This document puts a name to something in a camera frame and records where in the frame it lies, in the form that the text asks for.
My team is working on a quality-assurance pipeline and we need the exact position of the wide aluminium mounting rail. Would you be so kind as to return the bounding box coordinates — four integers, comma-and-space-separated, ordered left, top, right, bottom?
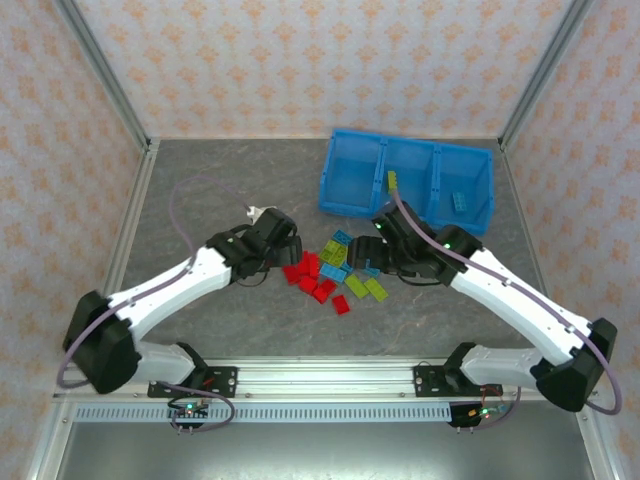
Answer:
52, 355, 599, 401

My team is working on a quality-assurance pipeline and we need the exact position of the grey metal panel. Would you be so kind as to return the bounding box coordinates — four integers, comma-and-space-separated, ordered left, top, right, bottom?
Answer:
54, 422, 596, 480

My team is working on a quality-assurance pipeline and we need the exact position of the thin aluminium wall rail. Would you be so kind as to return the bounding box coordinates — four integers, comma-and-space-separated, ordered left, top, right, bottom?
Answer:
148, 133, 504, 143

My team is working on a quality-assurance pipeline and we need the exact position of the small circuit board with LEDs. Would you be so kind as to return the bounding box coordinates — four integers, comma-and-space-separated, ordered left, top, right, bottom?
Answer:
167, 402, 209, 421
467, 405, 506, 421

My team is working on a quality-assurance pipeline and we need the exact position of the aluminium table edge rail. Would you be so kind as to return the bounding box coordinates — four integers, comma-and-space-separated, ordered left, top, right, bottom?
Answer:
52, 139, 161, 401
499, 142, 569, 359

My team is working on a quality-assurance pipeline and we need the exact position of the aluminium frame leg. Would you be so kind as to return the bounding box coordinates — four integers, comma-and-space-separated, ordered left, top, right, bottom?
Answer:
574, 399, 619, 480
24, 399, 76, 480

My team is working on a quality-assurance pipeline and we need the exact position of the blue three-compartment plastic bin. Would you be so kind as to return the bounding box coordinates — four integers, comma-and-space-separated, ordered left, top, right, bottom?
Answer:
318, 128, 495, 237

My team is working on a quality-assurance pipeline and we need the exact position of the aluminium frame post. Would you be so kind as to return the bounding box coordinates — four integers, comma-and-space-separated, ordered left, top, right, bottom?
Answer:
53, 0, 154, 151
498, 0, 597, 151

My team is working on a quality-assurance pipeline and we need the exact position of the grey slotted cable duct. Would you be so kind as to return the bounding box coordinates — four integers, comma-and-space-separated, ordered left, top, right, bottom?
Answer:
74, 403, 454, 424

